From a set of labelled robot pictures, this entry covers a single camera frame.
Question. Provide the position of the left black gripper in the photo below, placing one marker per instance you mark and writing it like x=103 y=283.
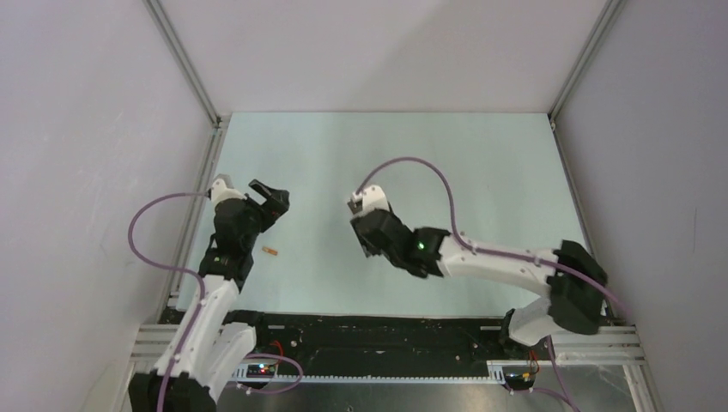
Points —
x=276 y=203

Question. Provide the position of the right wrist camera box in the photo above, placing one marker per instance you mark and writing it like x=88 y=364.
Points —
x=367 y=200

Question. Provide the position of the controller board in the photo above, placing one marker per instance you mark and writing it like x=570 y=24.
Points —
x=260 y=371
x=523 y=381

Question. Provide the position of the left aluminium frame post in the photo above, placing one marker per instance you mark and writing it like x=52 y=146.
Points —
x=212 y=142

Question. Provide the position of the right controller board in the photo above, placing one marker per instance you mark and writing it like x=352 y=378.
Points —
x=523 y=381

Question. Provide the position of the aluminium frame post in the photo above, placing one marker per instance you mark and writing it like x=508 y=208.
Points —
x=599 y=32
x=212 y=142

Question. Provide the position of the right aluminium frame post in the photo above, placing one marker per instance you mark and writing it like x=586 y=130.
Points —
x=599 y=32

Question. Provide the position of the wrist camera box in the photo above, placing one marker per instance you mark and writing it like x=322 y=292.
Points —
x=367 y=200
x=222 y=189

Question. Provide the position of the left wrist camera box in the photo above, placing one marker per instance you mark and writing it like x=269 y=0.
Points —
x=222 y=189

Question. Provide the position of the orange battery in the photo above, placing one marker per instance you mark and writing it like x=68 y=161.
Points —
x=270 y=251

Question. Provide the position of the left controller board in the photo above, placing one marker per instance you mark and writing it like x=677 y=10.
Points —
x=260 y=371

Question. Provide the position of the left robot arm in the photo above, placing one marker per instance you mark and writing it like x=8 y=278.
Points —
x=199 y=361

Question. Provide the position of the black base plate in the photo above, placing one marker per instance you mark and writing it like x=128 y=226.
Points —
x=277 y=331

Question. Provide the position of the aluminium frame rail front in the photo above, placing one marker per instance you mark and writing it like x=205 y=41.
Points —
x=591 y=344

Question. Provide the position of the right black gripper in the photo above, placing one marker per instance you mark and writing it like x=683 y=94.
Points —
x=368 y=246

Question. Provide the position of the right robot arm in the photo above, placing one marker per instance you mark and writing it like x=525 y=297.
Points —
x=568 y=281

